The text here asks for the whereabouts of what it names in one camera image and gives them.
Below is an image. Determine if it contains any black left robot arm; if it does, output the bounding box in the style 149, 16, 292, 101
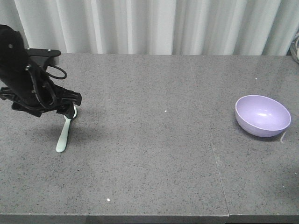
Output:
0, 25, 82, 119

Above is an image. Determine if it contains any white rice cooker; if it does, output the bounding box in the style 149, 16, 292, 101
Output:
289, 32, 299, 63

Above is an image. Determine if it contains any purple plastic bowl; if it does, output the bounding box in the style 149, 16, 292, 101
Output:
235, 95, 292, 138

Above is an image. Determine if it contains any white pleated curtain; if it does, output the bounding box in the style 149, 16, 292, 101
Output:
0, 0, 299, 56

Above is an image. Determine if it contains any pale green plastic spoon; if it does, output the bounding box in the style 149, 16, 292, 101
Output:
56, 106, 77, 153

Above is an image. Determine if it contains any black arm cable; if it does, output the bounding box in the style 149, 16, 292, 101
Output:
44, 65, 68, 80

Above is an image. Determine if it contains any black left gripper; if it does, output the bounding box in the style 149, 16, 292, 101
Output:
0, 77, 82, 119

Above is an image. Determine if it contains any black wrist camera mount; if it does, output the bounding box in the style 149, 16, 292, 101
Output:
26, 48, 61, 70

